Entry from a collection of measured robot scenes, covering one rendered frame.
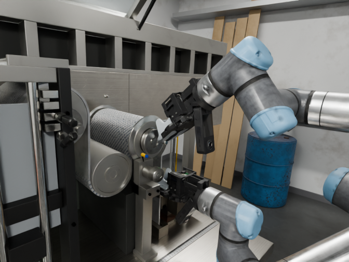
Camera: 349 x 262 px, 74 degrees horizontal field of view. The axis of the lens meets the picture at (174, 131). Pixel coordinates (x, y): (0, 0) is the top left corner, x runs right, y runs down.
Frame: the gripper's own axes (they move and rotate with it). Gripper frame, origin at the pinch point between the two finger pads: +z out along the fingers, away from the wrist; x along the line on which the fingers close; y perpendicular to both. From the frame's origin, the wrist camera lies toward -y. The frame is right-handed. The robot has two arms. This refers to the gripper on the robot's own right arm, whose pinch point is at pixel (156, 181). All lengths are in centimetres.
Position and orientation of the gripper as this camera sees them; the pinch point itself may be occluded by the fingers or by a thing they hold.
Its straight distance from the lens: 79.6
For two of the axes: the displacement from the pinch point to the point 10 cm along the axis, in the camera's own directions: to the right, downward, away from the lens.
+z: -7.1, -1.9, 6.8
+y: 0.5, -9.7, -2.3
